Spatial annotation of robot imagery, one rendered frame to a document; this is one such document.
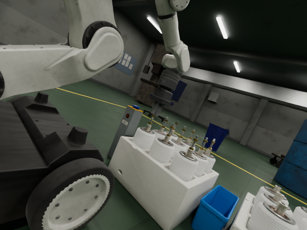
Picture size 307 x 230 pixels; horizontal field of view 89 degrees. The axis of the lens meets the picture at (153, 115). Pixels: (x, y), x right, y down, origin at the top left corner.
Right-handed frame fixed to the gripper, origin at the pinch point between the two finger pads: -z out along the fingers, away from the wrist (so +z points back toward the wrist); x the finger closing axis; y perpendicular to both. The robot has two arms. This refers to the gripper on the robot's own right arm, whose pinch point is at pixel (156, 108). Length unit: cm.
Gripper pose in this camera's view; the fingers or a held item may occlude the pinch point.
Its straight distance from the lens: 75.3
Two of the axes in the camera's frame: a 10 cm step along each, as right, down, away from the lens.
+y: 7.6, 2.6, 6.0
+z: 3.9, -9.1, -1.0
